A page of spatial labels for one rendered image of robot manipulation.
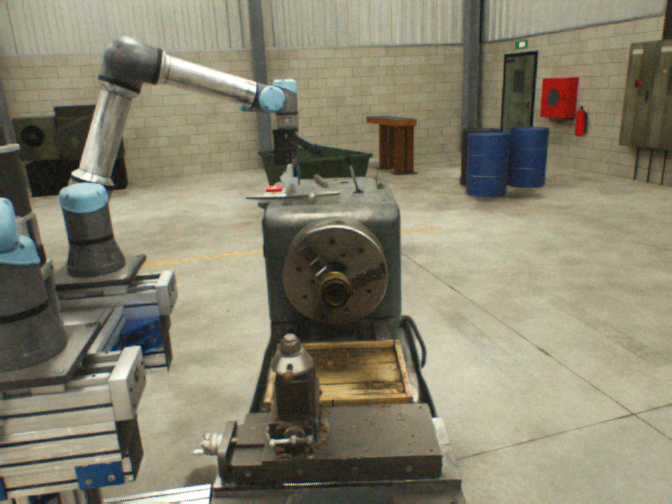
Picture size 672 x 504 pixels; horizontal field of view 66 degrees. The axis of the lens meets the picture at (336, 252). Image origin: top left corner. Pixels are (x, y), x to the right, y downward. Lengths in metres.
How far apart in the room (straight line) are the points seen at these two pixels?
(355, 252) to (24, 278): 0.86
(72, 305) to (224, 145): 9.95
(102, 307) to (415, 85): 11.34
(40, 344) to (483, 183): 7.13
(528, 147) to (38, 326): 7.90
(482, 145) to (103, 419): 7.05
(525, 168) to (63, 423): 7.92
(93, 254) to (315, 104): 10.37
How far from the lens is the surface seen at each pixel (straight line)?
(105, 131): 1.64
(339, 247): 1.52
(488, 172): 7.80
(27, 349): 1.10
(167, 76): 1.53
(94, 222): 1.52
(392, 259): 1.71
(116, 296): 1.56
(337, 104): 11.84
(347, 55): 11.93
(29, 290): 1.09
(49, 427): 1.17
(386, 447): 1.05
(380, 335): 1.67
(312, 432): 1.04
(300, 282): 1.56
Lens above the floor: 1.62
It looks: 18 degrees down
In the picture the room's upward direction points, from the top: 3 degrees counter-clockwise
